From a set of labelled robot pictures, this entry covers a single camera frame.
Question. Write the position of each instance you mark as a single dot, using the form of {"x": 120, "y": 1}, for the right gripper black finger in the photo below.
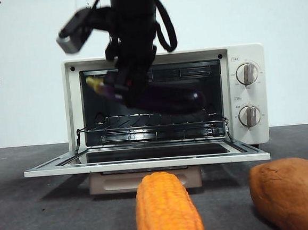
{"x": 116, "y": 83}
{"x": 138, "y": 89}

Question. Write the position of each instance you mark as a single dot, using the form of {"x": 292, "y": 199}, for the purple eggplant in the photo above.
{"x": 174, "y": 97}

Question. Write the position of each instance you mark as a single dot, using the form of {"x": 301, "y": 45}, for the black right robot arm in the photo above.
{"x": 135, "y": 15}

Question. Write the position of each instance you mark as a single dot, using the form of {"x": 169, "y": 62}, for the beige round oven knob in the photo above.
{"x": 247, "y": 74}
{"x": 250, "y": 116}

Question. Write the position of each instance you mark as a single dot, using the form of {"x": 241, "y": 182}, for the cream Toshiba toaster oven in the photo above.
{"x": 259, "y": 96}

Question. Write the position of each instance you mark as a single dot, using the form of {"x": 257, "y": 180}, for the orange corn cob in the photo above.
{"x": 165, "y": 207}

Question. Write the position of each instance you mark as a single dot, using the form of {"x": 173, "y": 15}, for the brown sweet potato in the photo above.
{"x": 291, "y": 194}

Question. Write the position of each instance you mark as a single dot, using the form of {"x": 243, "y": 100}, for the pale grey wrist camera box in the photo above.
{"x": 72, "y": 44}

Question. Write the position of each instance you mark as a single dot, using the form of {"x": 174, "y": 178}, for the white wall socket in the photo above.
{"x": 82, "y": 0}

